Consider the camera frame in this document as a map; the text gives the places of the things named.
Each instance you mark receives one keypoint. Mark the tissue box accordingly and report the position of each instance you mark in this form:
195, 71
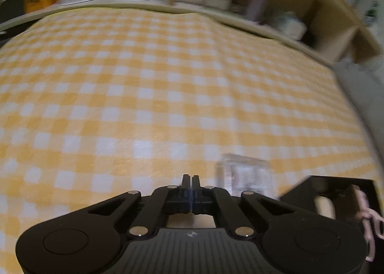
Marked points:
288, 24

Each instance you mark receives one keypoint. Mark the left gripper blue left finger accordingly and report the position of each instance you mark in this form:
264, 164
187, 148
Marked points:
185, 189

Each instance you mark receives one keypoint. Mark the black box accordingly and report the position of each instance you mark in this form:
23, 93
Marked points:
339, 191

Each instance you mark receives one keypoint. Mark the gray pillow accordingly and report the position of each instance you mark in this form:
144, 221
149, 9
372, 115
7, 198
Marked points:
366, 93

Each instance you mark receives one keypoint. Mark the lilac cylinder container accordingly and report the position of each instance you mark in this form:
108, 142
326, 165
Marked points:
255, 10

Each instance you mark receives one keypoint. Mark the light wooden oval case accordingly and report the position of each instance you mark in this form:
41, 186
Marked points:
325, 207

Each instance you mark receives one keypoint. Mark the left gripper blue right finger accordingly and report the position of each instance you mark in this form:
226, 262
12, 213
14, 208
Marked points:
196, 195

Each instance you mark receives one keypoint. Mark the clear nail tips box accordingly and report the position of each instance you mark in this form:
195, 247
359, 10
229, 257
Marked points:
237, 174

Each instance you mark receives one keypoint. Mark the yellow white checkered cloth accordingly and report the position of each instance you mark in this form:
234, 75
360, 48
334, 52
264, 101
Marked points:
99, 101

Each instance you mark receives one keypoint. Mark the wooden shelf unit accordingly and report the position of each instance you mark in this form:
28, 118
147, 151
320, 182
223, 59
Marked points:
210, 1

